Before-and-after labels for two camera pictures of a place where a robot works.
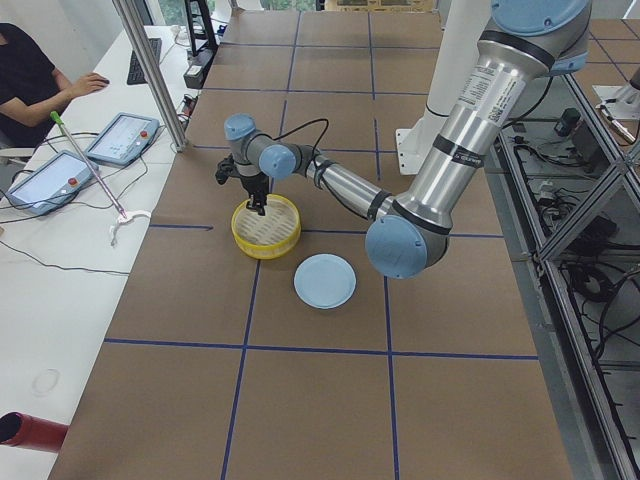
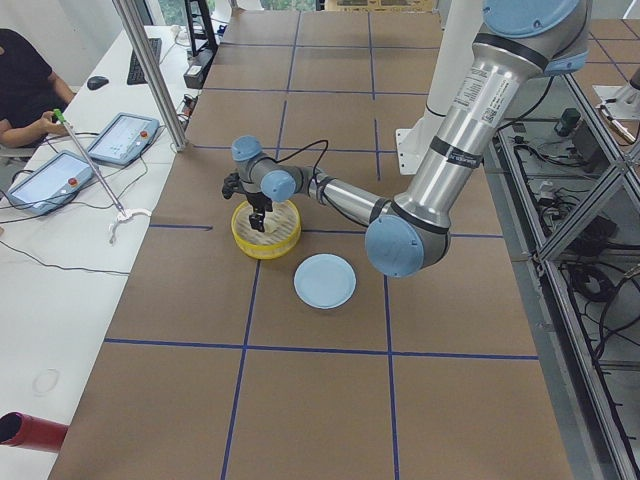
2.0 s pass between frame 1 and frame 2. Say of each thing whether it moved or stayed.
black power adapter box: stayed
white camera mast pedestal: stayed
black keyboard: stayed
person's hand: moved
